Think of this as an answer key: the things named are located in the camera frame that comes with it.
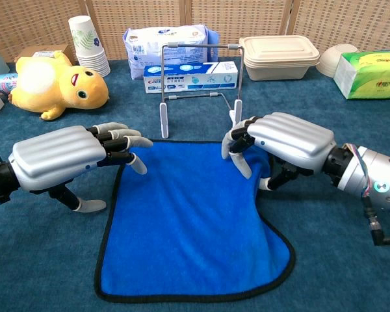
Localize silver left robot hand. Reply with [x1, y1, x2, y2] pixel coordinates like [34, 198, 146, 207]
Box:
[8, 122, 154, 214]

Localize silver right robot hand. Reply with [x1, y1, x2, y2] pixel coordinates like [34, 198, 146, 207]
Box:
[221, 112, 337, 192]

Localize blue microfiber cloth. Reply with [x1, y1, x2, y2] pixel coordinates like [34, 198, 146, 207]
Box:
[94, 139, 296, 304]

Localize white metal rack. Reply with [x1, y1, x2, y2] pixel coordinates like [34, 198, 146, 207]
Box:
[159, 42, 244, 140]

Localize yellow plush toy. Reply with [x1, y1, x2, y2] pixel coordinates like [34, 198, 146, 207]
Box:
[8, 51, 110, 122]

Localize small blue white packet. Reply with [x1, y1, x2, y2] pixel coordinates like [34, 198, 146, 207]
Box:
[0, 72, 19, 96]

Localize beige lidded food containers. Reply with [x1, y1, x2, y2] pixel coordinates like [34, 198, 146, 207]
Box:
[239, 34, 320, 81]

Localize white bowl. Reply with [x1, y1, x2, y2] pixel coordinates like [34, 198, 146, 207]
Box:
[315, 44, 359, 79]

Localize green tissue pack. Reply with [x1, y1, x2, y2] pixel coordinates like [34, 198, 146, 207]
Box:
[333, 49, 390, 100]

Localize teal table cover cloth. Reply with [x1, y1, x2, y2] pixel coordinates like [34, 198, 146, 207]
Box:
[0, 57, 390, 312]

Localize brown cardboard box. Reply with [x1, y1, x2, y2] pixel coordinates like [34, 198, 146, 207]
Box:
[14, 44, 76, 66]

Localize stack of printed paper cups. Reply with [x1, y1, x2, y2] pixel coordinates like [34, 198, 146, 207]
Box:
[68, 15, 111, 78]

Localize blue and white toothpaste box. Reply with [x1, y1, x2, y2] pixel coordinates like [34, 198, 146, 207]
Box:
[143, 61, 239, 94]

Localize woven wicker folding screen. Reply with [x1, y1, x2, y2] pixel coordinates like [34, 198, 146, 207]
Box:
[0, 0, 390, 63]

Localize white and blue tissue pack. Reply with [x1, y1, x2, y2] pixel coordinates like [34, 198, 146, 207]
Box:
[122, 24, 220, 81]

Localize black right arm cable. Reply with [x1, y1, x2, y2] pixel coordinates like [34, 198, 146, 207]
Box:
[362, 194, 390, 247]

